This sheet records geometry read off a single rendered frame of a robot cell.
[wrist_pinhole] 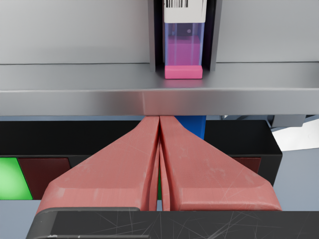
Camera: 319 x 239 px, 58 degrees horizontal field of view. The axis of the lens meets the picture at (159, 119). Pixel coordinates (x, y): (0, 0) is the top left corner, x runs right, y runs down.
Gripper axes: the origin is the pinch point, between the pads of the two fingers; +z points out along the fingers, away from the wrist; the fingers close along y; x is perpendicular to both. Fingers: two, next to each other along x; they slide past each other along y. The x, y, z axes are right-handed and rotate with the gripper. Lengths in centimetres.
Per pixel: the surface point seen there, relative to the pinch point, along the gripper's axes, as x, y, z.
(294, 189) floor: 56, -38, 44
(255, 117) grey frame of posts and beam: 12.0, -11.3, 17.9
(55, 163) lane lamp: 4.2, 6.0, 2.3
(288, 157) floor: 49, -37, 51
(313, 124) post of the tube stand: 42, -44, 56
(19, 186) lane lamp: 6.2, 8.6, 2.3
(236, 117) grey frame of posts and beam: 17.3, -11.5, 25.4
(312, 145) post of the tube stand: 46, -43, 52
